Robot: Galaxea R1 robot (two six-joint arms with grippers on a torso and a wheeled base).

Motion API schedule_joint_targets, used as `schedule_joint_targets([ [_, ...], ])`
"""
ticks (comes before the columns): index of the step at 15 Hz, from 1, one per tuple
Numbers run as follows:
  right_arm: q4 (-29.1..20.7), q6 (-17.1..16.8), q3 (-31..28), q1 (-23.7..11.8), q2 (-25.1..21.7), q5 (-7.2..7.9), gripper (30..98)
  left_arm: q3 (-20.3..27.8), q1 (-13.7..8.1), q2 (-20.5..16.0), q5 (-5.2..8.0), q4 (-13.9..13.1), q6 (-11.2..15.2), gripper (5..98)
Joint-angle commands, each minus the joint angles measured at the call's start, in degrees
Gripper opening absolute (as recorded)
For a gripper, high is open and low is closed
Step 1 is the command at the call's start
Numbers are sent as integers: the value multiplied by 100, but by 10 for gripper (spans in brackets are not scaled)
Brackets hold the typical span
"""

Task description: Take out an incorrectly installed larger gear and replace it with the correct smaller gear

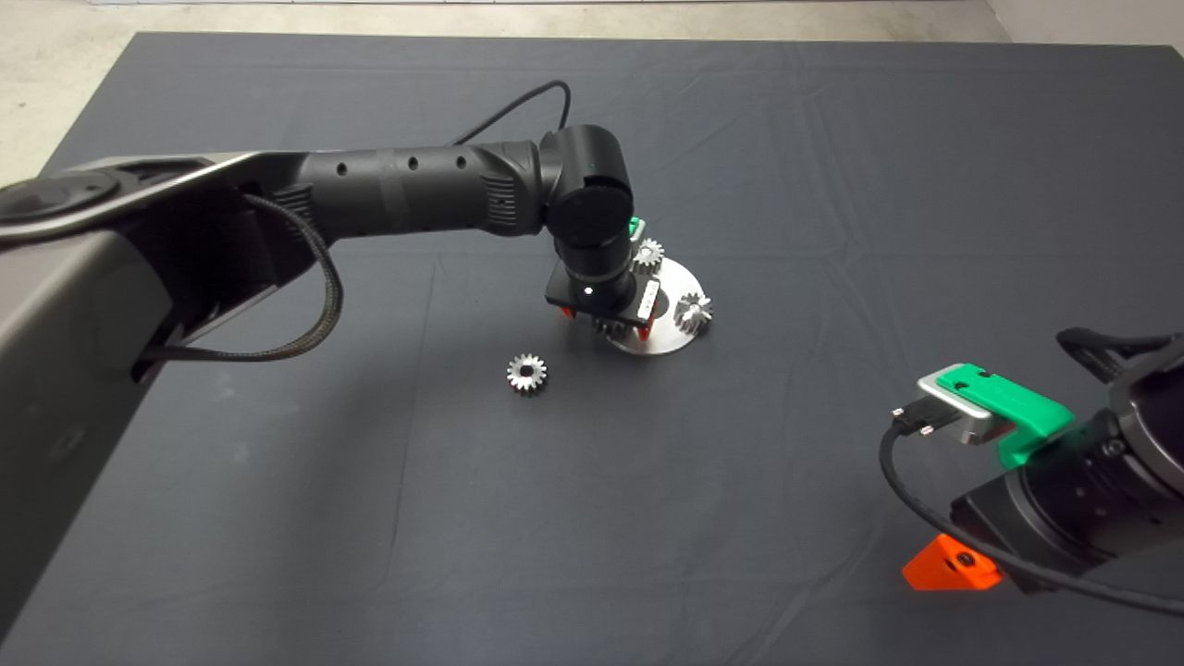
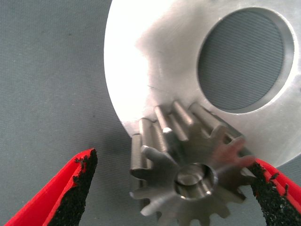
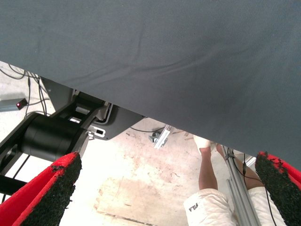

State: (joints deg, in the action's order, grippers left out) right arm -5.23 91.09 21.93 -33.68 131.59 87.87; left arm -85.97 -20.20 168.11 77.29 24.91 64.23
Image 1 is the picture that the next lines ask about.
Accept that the braided left arm cable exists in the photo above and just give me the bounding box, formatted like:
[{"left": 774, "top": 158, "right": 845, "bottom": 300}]
[{"left": 139, "top": 192, "right": 346, "bottom": 364}]

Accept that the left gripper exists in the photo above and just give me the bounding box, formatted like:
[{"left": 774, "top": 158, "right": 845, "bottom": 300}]
[{"left": 546, "top": 264, "right": 663, "bottom": 340}]

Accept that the black right camera cable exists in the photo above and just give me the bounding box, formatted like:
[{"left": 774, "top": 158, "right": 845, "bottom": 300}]
[{"left": 879, "top": 401, "right": 1184, "bottom": 619}]

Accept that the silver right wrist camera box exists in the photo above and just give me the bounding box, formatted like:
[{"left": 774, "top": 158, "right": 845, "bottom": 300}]
[{"left": 918, "top": 370, "right": 998, "bottom": 447}]

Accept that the braided right arm cable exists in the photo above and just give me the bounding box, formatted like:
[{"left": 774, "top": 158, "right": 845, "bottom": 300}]
[{"left": 1057, "top": 327, "right": 1184, "bottom": 385}]

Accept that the black camera cable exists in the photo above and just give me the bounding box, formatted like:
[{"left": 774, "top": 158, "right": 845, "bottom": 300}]
[
  {"left": 879, "top": 401, "right": 1184, "bottom": 619},
  {"left": 449, "top": 80, "right": 573, "bottom": 149}
]

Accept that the dark grey table cloth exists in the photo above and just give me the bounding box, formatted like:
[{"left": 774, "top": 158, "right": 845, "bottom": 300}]
[{"left": 0, "top": 31, "right": 1184, "bottom": 666}]

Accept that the black left camera cable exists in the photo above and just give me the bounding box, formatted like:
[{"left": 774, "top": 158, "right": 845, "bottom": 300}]
[{"left": 449, "top": 80, "right": 573, "bottom": 149}]

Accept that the green right camera mount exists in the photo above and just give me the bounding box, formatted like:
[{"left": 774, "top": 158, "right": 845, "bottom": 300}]
[{"left": 936, "top": 364, "right": 1079, "bottom": 469}]

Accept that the braided arm cable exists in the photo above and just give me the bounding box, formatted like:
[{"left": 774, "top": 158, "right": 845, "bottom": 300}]
[
  {"left": 139, "top": 192, "right": 346, "bottom": 364},
  {"left": 1057, "top": 327, "right": 1184, "bottom": 385}
]

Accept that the round metal plate with hole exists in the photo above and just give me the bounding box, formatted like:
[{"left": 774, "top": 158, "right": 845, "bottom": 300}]
[{"left": 606, "top": 256, "right": 706, "bottom": 357}]

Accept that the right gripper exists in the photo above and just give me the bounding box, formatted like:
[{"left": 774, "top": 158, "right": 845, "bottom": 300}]
[{"left": 902, "top": 443, "right": 1116, "bottom": 594}]

